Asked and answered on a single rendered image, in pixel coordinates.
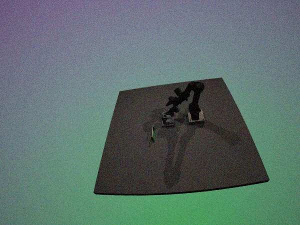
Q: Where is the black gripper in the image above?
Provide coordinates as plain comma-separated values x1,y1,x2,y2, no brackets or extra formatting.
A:
166,97,181,113

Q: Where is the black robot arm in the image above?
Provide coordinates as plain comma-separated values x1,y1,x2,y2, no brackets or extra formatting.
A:
168,81,205,121

